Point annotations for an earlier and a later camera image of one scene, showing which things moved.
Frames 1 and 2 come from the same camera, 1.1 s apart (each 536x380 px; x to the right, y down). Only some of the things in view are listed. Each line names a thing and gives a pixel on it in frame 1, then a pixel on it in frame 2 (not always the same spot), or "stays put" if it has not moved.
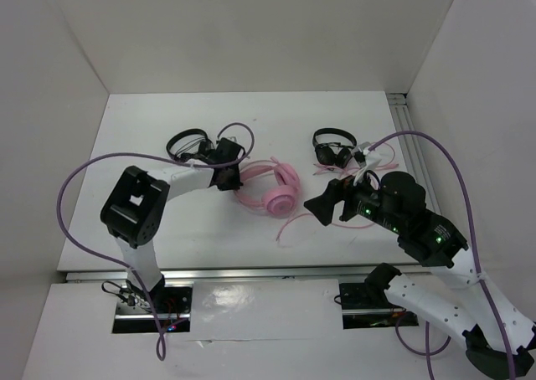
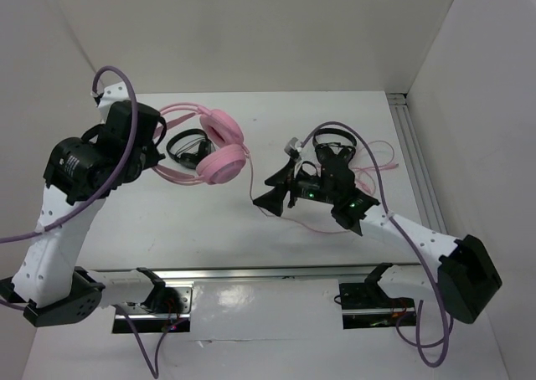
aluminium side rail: x=412 y=146 stays put
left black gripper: x=233 y=185 → x=153 y=156
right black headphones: x=334 y=153 stays put
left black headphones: x=202 y=154 stays put
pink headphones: x=280 y=200 → x=226 y=159
